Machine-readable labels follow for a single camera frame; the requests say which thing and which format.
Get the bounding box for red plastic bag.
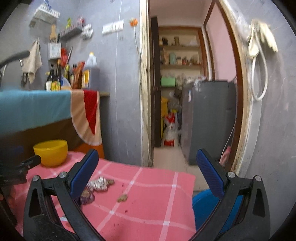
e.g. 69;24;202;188
60;47;68;65

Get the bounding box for white red rice bag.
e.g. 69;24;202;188
163;111;179;147

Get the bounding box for yellow bowl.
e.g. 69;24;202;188
33;139;68;167

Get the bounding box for wooden cutting board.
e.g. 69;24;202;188
49;24;57;43

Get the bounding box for yellow bag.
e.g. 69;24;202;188
161;97;169;121

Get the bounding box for wooden shelf unit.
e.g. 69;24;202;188
158;27;206;77

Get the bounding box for black frying pan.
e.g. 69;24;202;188
0;50;30;70

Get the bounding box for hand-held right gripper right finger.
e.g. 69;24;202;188
195;149;271;241

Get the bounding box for grey washing machine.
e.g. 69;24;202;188
180;80;237;165

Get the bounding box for blue plastic bucket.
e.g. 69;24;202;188
192;189;243;233

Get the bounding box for beige hanging towel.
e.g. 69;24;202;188
22;38;43;84

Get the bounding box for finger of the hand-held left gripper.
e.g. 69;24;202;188
16;155;42;174

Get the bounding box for orange snack packet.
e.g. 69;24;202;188
73;61;85;89

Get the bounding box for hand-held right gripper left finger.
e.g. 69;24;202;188
23;149;104;241

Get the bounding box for white wall switch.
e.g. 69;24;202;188
102;23;114;35

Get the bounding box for white rubber gloves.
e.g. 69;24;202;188
257;21;278;52

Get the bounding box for grey wall shelf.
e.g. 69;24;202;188
59;27;84;41

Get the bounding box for brown wooden cabinet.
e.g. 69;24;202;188
0;117;104;163

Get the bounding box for purple wrapper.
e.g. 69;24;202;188
80;189;95;205

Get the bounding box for teal orange red cloth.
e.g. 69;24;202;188
0;89;102;146

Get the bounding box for silver striped wrapper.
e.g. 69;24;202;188
87;176;109;192

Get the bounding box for white shower hose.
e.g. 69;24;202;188
251;46;269;101

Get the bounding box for green box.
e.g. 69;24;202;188
160;77;176;87

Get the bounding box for white knife holder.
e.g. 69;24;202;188
48;42;62;61

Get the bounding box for dark wooden door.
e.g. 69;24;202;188
151;16;162;147

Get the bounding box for short dark sauce bottle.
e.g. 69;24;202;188
45;65;55;91

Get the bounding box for cooking oil jug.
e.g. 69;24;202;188
82;52;100;90

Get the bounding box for pink plaid cloth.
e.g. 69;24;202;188
7;151;197;241

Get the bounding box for white rag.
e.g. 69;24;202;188
82;24;94;39

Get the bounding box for white power cable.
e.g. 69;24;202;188
133;25;141;56

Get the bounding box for tall dark sauce bottle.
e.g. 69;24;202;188
54;61;62;91

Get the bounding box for white wall basket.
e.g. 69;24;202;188
29;3;60;26

